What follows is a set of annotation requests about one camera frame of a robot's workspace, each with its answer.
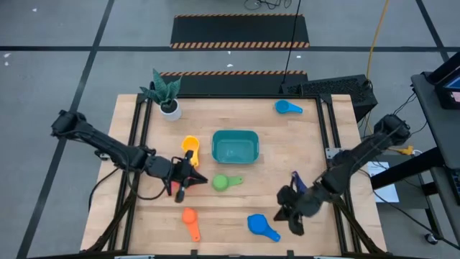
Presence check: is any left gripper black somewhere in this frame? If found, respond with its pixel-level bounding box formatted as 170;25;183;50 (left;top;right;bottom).
167;150;209;204

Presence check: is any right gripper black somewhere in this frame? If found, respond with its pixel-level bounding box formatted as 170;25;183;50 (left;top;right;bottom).
272;182;331;237

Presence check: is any green measuring cup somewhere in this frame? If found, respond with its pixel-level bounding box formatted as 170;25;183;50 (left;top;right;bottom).
211;173;244;192

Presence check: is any large blue measuring cup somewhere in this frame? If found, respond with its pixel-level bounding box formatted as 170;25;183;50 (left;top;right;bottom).
247;214;282;242

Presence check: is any yellow measuring cup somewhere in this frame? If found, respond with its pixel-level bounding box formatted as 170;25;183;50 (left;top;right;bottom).
181;135;201;168

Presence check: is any small dark blue measuring cup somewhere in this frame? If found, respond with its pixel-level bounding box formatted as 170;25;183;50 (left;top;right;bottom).
290;171;308;195

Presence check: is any orange measuring cup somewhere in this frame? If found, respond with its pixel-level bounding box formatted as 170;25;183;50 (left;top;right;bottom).
181;207;202;242

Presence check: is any teal plastic basket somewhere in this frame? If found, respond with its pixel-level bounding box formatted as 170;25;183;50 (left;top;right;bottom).
211;129;260;165

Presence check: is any light blue measuring cup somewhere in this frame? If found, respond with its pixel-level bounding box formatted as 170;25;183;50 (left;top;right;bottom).
275;99;304;115

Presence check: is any snake plant in white pot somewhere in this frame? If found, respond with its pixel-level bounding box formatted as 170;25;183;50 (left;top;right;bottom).
139;68;183;122

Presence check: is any black hazard-striped floor mat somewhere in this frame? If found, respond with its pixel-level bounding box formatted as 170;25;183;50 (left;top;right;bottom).
170;13;311;50
157;70;309;96

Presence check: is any white paper sheet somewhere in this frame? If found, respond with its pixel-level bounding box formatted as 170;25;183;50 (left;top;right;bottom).
366;160;400;204

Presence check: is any yellow power plug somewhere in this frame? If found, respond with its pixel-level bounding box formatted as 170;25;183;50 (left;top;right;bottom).
390;145;415;156

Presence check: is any black computer tower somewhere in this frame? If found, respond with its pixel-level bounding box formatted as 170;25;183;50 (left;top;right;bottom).
279;74;379;123

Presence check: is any black side desk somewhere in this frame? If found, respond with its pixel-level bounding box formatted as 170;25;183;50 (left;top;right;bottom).
369;71;460;259

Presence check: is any black laptop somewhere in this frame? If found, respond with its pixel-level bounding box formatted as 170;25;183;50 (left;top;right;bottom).
426;51;460;111

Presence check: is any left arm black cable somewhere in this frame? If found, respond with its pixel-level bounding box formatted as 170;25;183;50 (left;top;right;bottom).
132;172;169;201

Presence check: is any black floor cable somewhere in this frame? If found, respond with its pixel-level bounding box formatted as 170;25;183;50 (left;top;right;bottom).
281;0;303;86

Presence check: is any yellow floor cable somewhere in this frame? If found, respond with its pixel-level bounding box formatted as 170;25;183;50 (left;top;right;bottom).
364;0;391;82

